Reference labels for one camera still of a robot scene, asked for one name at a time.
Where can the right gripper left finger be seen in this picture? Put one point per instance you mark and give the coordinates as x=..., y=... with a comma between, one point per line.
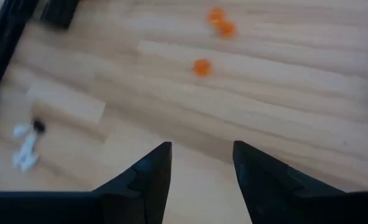
x=140, y=199

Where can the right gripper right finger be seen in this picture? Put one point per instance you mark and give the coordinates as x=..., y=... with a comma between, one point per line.
x=271, y=196

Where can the black plastic mesh basket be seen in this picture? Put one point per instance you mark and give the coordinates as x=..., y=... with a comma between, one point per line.
x=59, y=12

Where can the small black plastic decoration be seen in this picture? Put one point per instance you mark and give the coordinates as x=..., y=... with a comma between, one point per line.
x=39, y=126

